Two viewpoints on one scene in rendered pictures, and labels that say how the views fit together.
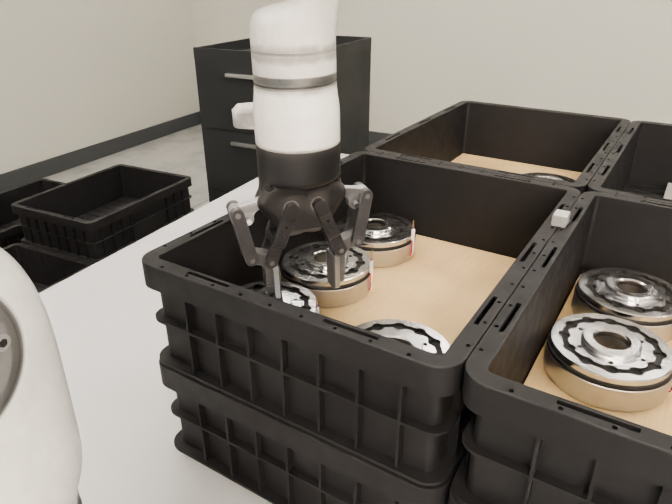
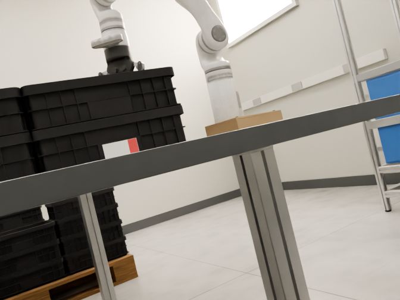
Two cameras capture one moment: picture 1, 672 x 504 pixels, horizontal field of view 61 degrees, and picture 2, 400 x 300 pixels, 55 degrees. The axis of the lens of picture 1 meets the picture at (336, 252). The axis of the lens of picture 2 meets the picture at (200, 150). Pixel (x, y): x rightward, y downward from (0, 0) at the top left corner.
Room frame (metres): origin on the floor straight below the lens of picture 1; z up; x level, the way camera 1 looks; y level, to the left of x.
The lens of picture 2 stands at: (1.34, 0.78, 0.68)
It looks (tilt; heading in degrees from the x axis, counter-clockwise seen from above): 0 degrees down; 213
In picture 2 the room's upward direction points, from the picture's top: 14 degrees counter-clockwise
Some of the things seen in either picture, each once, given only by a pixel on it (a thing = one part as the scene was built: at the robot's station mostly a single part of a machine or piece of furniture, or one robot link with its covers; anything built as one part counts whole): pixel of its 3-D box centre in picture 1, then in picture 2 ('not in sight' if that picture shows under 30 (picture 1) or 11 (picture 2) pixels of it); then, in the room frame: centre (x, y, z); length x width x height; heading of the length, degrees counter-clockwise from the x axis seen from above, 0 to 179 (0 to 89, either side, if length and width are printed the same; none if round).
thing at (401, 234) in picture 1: (375, 228); not in sight; (0.67, -0.05, 0.86); 0.10 x 0.10 x 0.01
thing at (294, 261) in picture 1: (326, 262); not in sight; (0.58, 0.01, 0.86); 0.10 x 0.10 x 0.01
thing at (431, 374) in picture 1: (388, 229); (95, 93); (0.54, -0.05, 0.92); 0.40 x 0.30 x 0.02; 148
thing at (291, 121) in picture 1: (290, 100); (112, 37); (0.51, 0.04, 1.05); 0.11 x 0.09 x 0.06; 20
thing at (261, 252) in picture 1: (260, 271); not in sight; (0.49, 0.07, 0.90); 0.03 x 0.01 x 0.05; 110
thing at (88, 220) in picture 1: (119, 260); not in sight; (1.53, 0.65, 0.37); 0.40 x 0.30 x 0.45; 154
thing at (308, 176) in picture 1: (300, 183); (119, 63); (0.50, 0.03, 0.98); 0.08 x 0.08 x 0.09
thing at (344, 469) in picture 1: (382, 355); (108, 146); (0.54, -0.05, 0.76); 0.40 x 0.30 x 0.12; 148
